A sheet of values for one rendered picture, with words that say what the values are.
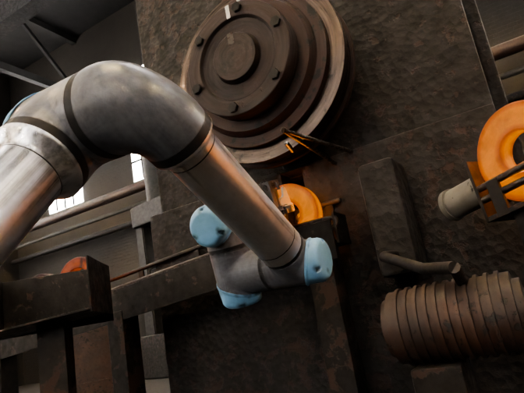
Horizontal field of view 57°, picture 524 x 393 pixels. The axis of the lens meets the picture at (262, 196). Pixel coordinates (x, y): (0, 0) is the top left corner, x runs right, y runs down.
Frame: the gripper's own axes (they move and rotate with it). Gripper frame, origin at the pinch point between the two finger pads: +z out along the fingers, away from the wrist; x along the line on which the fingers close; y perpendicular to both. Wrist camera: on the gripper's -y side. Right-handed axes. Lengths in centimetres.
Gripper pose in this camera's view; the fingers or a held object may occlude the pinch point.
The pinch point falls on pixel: (288, 208)
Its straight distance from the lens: 114.8
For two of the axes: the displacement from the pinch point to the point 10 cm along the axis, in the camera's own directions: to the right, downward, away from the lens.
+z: 4.4, -1.2, 8.9
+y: -2.9, -9.6, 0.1
